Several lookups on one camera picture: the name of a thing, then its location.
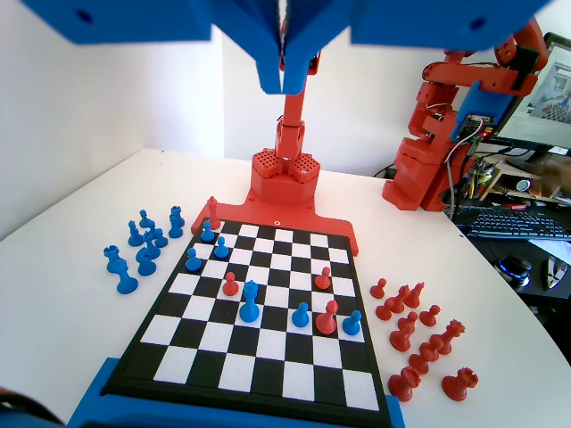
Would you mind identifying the blue chess rook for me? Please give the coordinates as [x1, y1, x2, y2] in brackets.
[168, 204, 186, 239]
[102, 244, 125, 278]

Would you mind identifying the blue chess king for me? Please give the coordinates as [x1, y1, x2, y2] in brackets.
[238, 279, 262, 325]

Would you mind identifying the black silver gadget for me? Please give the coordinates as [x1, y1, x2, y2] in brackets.
[541, 254, 571, 292]

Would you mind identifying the wooden desk organizer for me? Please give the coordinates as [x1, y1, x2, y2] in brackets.
[463, 153, 552, 202]

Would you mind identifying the red chess rook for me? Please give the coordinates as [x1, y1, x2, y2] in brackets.
[441, 366, 480, 401]
[387, 366, 423, 403]

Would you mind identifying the black keyboard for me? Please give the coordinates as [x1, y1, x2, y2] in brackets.
[465, 208, 571, 243]

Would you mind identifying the red chess queen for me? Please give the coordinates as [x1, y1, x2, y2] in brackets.
[434, 318, 467, 357]

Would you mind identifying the black white chessboard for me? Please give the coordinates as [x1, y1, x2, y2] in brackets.
[101, 217, 390, 414]

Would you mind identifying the blue electronics holder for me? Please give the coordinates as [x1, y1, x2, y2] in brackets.
[450, 82, 512, 144]

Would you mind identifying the red arm with wires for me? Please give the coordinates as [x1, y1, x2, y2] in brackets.
[382, 17, 549, 213]

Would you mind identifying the black computer mouse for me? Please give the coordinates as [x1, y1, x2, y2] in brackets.
[493, 256, 534, 290]

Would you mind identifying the computer monitor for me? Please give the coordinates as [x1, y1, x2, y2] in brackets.
[488, 30, 571, 157]

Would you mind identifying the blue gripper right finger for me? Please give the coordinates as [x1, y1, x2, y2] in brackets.
[284, 0, 554, 95]

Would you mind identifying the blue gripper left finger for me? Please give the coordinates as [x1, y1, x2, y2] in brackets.
[17, 0, 286, 95]

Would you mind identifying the red chess king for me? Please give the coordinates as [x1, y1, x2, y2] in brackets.
[207, 195, 223, 231]

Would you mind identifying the person's bare hand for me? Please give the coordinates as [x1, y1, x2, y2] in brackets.
[540, 156, 571, 200]

